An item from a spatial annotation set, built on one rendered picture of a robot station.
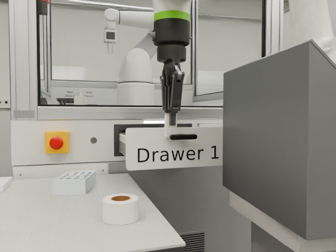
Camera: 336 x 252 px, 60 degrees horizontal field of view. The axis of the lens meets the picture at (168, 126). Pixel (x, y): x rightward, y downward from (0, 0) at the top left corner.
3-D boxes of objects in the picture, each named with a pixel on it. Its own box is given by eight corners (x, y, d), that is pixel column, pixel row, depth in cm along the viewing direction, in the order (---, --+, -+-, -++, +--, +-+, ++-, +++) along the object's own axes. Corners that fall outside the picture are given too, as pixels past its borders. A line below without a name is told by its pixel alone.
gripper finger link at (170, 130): (176, 111, 76) (177, 112, 76) (175, 138, 77) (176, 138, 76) (165, 111, 75) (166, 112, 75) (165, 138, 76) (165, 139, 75)
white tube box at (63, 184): (85, 194, 74) (85, 179, 74) (52, 194, 74) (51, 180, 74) (96, 183, 86) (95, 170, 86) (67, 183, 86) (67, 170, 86)
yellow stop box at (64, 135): (68, 153, 93) (68, 131, 92) (44, 154, 91) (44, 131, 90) (69, 151, 98) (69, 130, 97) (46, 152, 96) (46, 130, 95)
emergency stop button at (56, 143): (63, 149, 90) (63, 136, 90) (49, 150, 89) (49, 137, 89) (63, 148, 93) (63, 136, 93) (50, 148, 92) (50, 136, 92)
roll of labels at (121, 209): (145, 216, 58) (145, 196, 58) (122, 228, 52) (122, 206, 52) (119, 210, 62) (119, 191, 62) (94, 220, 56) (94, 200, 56)
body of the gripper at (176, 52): (153, 48, 77) (152, 83, 78) (162, 41, 69) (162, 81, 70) (179, 49, 80) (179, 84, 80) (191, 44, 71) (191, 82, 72)
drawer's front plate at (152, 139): (227, 165, 84) (227, 126, 83) (126, 170, 75) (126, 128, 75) (224, 164, 85) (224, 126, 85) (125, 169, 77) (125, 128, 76)
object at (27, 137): (281, 153, 122) (282, 119, 122) (11, 165, 93) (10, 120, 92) (195, 136, 213) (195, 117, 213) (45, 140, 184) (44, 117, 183)
